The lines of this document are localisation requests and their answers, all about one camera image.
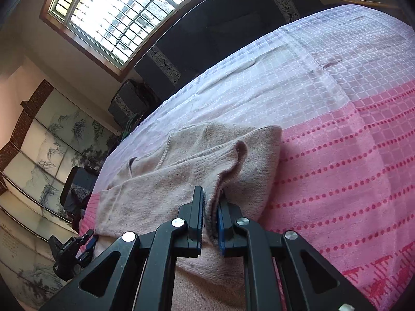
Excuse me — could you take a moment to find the green cord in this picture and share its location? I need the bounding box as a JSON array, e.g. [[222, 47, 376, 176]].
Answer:
[[125, 110, 143, 135]]

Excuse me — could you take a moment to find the round wooden table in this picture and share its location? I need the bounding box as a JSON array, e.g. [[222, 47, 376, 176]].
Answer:
[[337, 0, 403, 10]]

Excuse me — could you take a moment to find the ink painting folding screen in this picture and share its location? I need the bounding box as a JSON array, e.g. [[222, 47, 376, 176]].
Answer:
[[0, 79, 120, 302]]

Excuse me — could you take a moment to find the beige knit sweater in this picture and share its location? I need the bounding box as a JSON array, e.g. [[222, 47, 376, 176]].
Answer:
[[94, 121, 282, 311]]

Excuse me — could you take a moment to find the dark armchair with patterned trim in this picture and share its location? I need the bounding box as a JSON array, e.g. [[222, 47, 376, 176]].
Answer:
[[108, 79, 160, 130]]

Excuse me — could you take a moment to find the pink and white checked blanket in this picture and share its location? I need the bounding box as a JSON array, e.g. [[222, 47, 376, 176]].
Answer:
[[78, 4, 415, 311]]

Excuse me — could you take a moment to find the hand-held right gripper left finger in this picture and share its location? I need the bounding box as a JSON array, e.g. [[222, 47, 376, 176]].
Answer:
[[40, 186, 205, 311]]

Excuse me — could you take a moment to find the barred window with wooden frame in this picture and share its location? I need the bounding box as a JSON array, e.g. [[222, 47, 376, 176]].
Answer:
[[40, 0, 257, 83]]

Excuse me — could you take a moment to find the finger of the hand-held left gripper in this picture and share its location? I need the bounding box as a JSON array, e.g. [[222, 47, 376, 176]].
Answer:
[[79, 235, 99, 262]]

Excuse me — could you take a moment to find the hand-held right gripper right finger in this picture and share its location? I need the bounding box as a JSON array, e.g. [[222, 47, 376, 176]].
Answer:
[[218, 197, 378, 311]]

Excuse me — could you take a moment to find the dark sofa with patterned trim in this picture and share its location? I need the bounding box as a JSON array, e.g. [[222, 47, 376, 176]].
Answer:
[[134, 0, 328, 101]]

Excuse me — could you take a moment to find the black chair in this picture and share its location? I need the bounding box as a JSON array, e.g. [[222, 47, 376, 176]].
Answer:
[[60, 166, 102, 231]]

